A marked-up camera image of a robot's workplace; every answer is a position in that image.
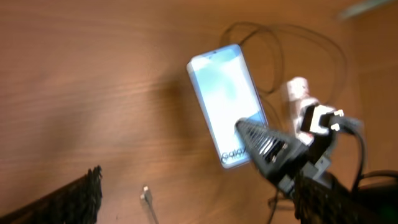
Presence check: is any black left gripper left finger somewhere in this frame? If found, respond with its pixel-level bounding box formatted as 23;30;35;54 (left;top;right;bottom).
1;166;103;224

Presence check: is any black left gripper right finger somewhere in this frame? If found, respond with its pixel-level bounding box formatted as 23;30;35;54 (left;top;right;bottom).
292;175;397;224

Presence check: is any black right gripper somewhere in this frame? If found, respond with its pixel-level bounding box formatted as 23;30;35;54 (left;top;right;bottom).
235;119;336;198

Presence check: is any black USB charging cable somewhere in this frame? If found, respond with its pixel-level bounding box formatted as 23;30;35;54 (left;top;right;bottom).
139;21;349;224

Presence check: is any Samsung Galaxy smartphone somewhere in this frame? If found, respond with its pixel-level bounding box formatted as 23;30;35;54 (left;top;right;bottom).
187;44;268;169

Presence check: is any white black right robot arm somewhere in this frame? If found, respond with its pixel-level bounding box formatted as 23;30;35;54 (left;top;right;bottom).
235;116;397;223

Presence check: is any white power strip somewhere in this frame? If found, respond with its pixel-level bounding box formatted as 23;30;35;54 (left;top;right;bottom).
282;77;319;146

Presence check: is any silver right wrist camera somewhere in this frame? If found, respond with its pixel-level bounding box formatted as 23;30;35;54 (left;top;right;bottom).
300;104;344;136

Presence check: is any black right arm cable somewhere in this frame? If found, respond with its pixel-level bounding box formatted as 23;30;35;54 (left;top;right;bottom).
329;114;398;200

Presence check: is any white power strip cord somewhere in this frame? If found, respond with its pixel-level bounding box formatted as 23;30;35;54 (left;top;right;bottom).
337;0;398;19

